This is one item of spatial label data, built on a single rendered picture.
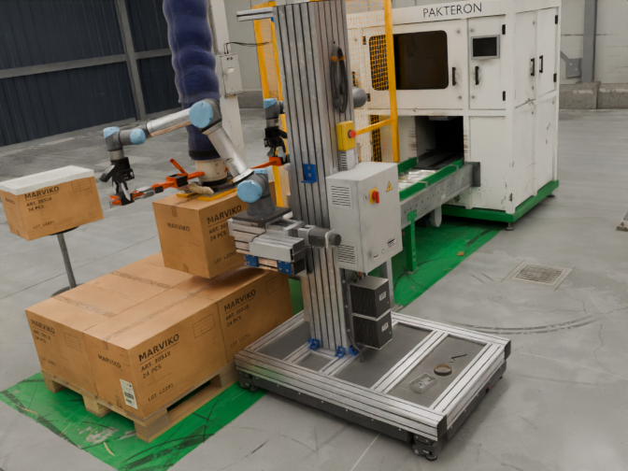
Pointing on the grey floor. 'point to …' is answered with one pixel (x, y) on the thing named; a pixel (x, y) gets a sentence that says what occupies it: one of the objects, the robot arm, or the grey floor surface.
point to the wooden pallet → (158, 423)
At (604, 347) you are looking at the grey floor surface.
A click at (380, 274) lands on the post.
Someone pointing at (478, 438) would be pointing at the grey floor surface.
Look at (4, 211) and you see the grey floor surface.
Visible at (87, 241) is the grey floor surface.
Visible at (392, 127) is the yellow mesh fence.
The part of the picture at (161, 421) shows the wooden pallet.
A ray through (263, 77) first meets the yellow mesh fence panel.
